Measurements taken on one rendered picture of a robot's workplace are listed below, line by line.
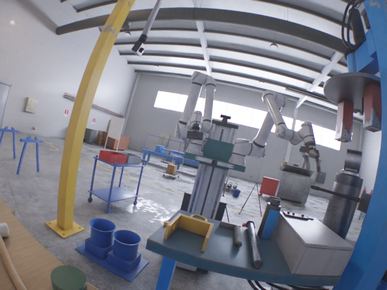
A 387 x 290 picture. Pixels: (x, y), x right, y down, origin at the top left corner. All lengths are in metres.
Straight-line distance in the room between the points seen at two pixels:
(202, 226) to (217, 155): 1.38
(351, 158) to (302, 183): 8.09
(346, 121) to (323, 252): 1.09
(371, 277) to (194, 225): 0.90
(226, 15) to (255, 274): 6.16
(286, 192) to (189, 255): 8.70
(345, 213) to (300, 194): 8.15
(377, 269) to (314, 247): 0.48
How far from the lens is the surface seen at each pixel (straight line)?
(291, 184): 9.23
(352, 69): 1.57
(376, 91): 1.34
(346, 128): 1.58
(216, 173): 2.17
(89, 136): 13.12
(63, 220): 2.55
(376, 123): 1.27
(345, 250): 0.79
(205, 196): 2.22
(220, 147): 2.08
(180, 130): 1.89
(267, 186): 8.48
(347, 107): 1.62
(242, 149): 1.94
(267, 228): 0.94
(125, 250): 1.94
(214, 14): 6.32
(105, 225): 2.28
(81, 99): 2.23
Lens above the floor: 1.41
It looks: 1 degrees up
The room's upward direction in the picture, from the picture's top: 14 degrees clockwise
